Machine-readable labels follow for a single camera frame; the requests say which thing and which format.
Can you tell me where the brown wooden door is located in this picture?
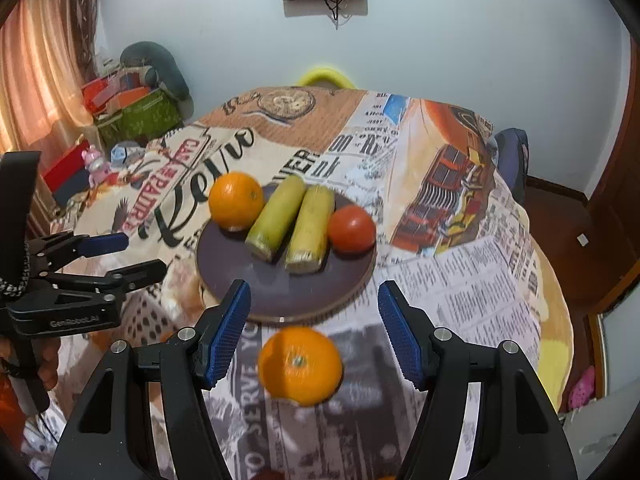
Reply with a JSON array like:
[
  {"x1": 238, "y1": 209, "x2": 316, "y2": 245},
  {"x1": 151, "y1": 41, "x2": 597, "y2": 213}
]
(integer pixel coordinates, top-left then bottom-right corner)
[{"x1": 584, "y1": 44, "x2": 639, "y2": 314}]

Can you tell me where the dark purple plate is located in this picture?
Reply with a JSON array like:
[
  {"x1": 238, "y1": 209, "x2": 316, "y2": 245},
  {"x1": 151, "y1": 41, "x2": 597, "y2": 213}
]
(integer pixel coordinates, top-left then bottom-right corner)
[{"x1": 195, "y1": 182, "x2": 376, "y2": 324}]

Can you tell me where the dark red jujube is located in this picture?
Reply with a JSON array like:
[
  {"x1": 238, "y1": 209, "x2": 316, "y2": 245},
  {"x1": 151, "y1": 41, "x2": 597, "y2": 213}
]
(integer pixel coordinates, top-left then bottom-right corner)
[{"x1": 252, "y1": 468, "x2": 285, "y2": 480}]

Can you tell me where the red tomato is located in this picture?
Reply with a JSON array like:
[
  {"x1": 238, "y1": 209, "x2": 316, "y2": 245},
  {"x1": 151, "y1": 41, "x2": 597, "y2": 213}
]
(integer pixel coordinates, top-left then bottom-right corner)
[{"x1": 328, "y1": 204, "x2": 376, "y2": 255}]

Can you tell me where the blue chair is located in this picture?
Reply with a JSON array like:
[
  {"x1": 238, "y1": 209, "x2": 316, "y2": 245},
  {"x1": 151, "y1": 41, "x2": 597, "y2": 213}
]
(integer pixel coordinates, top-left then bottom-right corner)
[{"x1": 490, "y1": 128, "x2": 529, "y2": 206}]

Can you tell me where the black monitor cable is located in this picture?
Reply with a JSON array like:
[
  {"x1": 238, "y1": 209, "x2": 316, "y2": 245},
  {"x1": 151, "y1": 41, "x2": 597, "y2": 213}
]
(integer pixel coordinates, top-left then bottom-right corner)
[{"x1": 322, "y1": 0, "x2": 352, "y2": 28}]

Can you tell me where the printed newspaper tablecloth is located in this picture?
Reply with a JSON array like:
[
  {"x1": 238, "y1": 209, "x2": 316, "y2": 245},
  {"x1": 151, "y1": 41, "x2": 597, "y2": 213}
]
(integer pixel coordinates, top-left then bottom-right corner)
[{"x1": 55, "y1": 87, "x2": 573, "y2": 479}]

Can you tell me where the yellow chair back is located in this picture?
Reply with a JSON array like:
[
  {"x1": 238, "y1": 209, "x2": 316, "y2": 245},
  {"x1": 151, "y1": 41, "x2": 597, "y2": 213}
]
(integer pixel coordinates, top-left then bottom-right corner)
[{"x1": 296, "y1": 66, "x2": 356, "y2": 89}]

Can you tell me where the pink toy figure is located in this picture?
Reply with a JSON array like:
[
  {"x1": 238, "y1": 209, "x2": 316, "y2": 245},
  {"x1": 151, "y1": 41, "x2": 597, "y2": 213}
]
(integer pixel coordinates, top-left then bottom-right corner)
[{"x1": 81, "y1": 144, "x2": 112, "y2": 188}]

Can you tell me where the yellow sugarcane piece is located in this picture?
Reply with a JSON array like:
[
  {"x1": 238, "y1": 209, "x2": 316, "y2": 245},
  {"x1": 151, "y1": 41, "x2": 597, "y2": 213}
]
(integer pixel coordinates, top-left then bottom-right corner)
[
  {"x1": 285, "y1": 185, "x2": 335, "y2": 274},
  {"x1": 245, "y1": 176, "x2": 306, "y2": 262}
]

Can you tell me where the large orange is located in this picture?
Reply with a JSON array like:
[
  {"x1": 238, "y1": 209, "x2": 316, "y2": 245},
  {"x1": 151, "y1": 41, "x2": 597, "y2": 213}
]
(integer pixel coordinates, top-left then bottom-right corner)
[
  {"x1": 208, "y1": 171, "x2": 265, "y2": 232},
  {"x1": 257, "y1": 326, "x2": 344, "y2": 408}
]

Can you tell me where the orange curtain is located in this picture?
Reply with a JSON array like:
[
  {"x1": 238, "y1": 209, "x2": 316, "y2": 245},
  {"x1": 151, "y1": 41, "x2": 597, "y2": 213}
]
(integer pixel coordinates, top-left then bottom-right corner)
[{"x1": 1, "y1": 0, "x2": 96, "y2": 166}]

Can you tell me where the green storage box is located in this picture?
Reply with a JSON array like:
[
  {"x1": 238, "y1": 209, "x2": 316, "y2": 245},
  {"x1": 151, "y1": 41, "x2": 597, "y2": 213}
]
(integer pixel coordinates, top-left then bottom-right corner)
[{"x1": 96, "y1": 89, "x2": 182, "y2": 150}]

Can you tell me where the person's hand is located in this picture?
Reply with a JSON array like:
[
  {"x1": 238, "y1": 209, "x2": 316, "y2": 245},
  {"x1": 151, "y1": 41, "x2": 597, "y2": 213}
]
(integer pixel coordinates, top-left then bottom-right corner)
[{"x1": 0, "y1": 337, "x2": 61, "y2": 391}]

